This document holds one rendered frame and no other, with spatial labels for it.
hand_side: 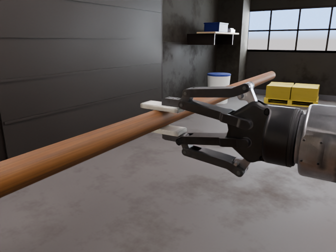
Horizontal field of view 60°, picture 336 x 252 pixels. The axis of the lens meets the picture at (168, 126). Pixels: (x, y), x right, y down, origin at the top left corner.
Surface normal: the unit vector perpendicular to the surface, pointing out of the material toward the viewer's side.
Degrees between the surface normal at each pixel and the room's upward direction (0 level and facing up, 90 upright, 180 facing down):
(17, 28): 90
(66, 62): 90
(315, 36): 90
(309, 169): 121
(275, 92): 90
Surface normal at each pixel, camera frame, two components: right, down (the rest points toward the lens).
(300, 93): -0.46, 0.25
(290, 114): -0.22, -0.78
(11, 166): 0.56, -0.62
